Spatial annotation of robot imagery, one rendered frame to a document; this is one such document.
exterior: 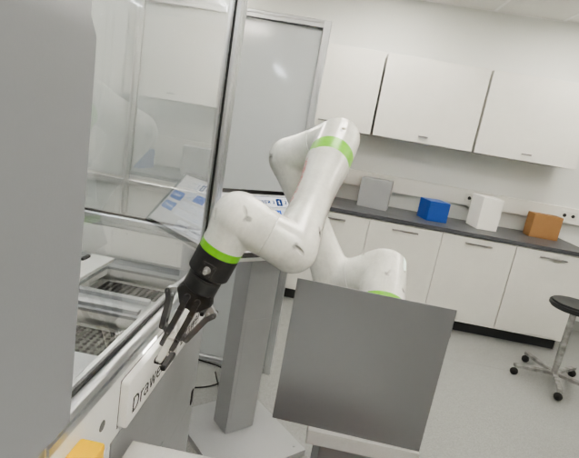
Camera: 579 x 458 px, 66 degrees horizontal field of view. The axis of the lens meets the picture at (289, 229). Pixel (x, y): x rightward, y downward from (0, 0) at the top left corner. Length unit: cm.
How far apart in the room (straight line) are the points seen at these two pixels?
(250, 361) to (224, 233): 133
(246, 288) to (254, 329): 21
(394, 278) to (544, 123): 338
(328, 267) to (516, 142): 327
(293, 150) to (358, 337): 54
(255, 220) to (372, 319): 39
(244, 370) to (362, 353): 112
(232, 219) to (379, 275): 53
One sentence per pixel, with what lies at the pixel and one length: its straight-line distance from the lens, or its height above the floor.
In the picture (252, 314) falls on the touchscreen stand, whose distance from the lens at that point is 205.
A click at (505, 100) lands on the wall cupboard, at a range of 438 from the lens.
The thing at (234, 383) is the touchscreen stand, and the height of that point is 31.
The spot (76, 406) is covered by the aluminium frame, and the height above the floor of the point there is 99.
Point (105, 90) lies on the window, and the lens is 75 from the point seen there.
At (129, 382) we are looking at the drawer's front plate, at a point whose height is 93.
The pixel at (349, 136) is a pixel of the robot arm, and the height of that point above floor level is 148.
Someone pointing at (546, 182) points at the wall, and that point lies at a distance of 494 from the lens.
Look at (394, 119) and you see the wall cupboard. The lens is 416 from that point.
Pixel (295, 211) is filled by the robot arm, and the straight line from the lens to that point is 96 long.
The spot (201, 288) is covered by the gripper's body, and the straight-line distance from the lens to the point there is 96.
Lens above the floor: 148
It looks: 12 degrees down
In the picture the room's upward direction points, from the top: 10 degrees clockwise
